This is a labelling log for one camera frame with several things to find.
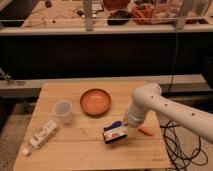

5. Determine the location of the white clear plastic bottle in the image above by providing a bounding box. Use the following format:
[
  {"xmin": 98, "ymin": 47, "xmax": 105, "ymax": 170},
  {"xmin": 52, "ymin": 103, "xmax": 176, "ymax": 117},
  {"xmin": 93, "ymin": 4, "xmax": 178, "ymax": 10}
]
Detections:
[{"xmin": 22, "ymin": 120, "xmax": 58, "ymax": 156}]

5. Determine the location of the metal clamp at left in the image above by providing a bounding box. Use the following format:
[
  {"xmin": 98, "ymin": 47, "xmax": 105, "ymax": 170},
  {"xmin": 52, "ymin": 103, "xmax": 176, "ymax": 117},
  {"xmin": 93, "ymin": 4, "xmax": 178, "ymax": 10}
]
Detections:
[{"xmin": 0, "ymin": 67, "xmax": 25, "ymax": 86}]

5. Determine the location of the wooden board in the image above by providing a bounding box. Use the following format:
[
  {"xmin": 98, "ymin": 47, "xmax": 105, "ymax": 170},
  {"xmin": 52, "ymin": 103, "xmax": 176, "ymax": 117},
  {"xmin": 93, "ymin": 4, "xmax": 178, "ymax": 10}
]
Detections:
[{"xmin": 14, "ymin": 81, "xmax": 170, "ymax": 171}]

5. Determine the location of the boxed eraser with dark sleeve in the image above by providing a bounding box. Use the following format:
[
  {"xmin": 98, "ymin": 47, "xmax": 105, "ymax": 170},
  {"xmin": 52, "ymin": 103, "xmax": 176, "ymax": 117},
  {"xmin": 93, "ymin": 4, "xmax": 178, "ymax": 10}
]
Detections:
[{"xmin": 103, "ymin": 126, "xmax": 127, "ymax": 144}]

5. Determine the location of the orange round plate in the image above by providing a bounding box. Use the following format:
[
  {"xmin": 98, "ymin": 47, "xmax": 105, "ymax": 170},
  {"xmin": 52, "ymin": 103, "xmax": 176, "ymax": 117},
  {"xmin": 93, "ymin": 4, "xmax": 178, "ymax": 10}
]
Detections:
[{"xmin": 80, "ymin": 88, "xmax": 111, "ymax": 117}]

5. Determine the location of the black hanging cable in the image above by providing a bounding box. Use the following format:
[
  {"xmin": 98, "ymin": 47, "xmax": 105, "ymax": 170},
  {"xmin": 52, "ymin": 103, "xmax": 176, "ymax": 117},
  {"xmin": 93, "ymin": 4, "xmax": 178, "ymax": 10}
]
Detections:
[{"xmin": 167, "ymin": 26, "xmax": 179, "ymax": 93}]

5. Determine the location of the orange toy carrot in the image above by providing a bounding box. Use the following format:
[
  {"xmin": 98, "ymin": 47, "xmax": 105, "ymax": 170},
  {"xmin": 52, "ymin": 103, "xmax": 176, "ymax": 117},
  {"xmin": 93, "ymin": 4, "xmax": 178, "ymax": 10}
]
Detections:
[{"xmin": 139, "ymin": 127, "xmax": 154, "ymax": 136}]

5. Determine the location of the orange object on shelf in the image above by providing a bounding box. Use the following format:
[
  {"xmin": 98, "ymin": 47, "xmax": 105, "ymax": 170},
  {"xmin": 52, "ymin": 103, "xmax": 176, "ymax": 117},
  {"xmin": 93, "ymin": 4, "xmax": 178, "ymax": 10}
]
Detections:
[{"xmin": 131, "ymin": 5, "xmax": 152, "ymax": 25}]

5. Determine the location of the clear plastic cup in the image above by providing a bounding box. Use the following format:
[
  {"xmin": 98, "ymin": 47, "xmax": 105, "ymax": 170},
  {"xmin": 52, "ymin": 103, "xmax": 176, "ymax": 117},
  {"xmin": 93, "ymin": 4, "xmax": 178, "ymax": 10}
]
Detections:
[{"xmin": 53, "ymin": 100, "xmax": 72, "ymax": 124}]

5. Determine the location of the black cable bundle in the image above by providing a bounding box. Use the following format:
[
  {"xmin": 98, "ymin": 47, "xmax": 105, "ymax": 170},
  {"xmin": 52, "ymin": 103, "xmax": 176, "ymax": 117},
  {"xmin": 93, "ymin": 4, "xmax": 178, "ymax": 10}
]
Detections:
[{"xmin": 159, "ymin": 120, "xmax": 209, "ymax": 171}]

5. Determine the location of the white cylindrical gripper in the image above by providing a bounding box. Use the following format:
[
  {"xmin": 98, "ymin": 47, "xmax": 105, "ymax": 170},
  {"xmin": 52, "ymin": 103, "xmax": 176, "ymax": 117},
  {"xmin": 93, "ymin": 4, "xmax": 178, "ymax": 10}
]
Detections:
[{"xmin": 123, "ymin": 103, "xmax": 148, "ymax": 127}]

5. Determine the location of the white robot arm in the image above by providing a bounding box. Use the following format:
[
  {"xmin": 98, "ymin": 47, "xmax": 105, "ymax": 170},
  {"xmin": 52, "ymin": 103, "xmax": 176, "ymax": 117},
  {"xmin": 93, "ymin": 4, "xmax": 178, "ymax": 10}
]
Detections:
[{"xmin": 124, "ymin": 83, "xmax": 213, "ymax": 144}]

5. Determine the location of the metal shelf post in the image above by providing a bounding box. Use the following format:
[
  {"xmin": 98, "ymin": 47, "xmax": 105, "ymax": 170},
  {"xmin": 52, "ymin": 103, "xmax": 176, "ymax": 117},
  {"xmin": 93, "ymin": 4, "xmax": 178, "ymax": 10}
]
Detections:
[{"xmin": 83, "ymin": 0, "xmax": 93, "ymax": 31}]

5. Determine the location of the black object on shelf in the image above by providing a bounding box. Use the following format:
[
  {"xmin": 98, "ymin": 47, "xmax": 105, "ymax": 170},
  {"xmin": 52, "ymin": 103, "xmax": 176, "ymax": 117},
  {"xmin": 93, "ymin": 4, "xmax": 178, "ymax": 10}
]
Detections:
[{"xmin": 107, "ymin": 10, "xmax": 131, "ymax": 25}]

